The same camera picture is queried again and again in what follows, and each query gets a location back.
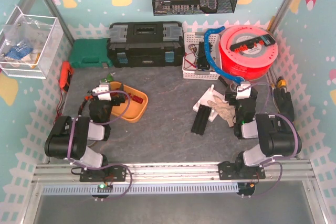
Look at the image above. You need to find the yellow plastic tray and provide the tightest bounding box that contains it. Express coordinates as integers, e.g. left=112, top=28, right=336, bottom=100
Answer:
left=110, top=81, right=149, bottom=123

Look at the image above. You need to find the black plate assembly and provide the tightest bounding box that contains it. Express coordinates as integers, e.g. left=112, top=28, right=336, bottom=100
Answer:
left=196, top=42, right=211, bottom=71

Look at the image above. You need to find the white perforated basket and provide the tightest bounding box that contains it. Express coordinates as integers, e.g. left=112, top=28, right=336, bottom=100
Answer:
left=182, top=32, right=219, bottom=80

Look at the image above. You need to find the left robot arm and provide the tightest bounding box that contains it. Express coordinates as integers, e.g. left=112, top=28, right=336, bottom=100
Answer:
left=44, top=84, right=131, bottom=188

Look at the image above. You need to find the black aluminium extrusion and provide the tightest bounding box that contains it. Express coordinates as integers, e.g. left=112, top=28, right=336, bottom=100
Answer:
left=191, top=105, right=212, bottom=136

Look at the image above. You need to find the black toolbox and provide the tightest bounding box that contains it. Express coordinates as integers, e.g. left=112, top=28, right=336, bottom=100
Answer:
left=107, top=21, right=185, bottom=68

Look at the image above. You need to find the clear acrylic box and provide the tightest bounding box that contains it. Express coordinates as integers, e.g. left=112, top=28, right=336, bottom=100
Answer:
left=1, top=6, right=64, bottom=79

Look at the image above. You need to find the beige work glove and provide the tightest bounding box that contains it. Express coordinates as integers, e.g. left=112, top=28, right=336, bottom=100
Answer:
left=208, top=95, right=235, bottom=127

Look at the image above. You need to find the red filament spool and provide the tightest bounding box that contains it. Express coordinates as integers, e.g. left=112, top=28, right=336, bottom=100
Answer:
left=219, top=25, right=279, bottom=81

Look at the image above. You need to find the green tool case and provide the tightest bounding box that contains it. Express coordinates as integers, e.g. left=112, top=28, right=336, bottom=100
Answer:
left=69, top=38, right=113, bottom=68

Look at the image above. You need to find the small red spring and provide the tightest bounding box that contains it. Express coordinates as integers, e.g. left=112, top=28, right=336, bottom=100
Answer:
left=132, top=95, right=143, bottom=104

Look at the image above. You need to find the green pipe fitting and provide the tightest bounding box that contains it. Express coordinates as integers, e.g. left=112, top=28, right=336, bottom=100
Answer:
left=100, top=73, right=114, bottom=83

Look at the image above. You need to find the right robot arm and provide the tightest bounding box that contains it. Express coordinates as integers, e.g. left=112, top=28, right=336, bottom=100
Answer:
left=218, top=82, right=302, bottom=181

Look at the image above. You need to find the blue corrugated hose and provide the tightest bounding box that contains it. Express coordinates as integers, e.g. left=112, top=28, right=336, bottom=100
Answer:
left=203, top=26, right=246, bottom=83

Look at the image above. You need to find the black power strip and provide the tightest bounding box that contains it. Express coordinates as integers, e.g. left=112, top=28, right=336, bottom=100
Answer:
left=230, top=34, right=276, bottom=53

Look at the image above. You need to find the black rubber glove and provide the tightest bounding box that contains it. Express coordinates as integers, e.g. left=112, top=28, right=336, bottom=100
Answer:
left=273, top=88, right=295, bottom=122

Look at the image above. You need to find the orange multimeter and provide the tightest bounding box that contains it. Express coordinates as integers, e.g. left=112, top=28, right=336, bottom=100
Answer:
left=59, top=61, right=74, bottom=92

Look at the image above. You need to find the white peg board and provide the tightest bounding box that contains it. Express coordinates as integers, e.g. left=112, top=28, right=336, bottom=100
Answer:
left=193, top=84, right=227, bottom=122

